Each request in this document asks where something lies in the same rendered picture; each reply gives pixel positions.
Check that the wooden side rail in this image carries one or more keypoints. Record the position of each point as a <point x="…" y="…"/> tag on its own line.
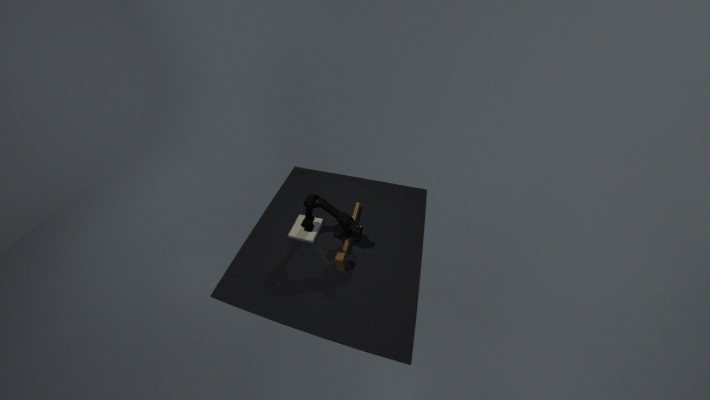
<point x="348" y="240"/>

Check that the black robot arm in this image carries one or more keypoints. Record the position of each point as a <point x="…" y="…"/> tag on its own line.
<point x="342" y="218"/>

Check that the brown wooden post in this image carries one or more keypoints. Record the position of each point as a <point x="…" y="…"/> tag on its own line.
<point x="340" y="261"/>

